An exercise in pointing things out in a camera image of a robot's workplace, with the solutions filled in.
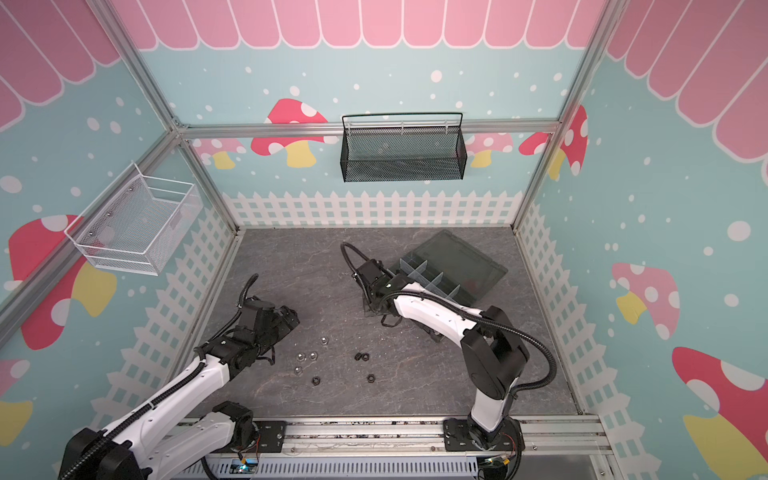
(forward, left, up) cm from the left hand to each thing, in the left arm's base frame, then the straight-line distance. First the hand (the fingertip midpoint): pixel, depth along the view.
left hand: (287, 327), depth 86 cm
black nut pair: (-6, -22, -7) cm, 24 cm away
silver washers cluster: (-6, -4, -7) cm, 10 cm away
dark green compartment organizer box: (+32, -51, -10) cm, 61 cm away
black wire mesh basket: (+49, -33, +28) cm, 65 cm away
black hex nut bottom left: (-13, -9, -7) cm, 17 cm away
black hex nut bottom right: (-12, -25, -7) cm, 28 cm away
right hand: (+7, -25, +3) cm, 26 cm away
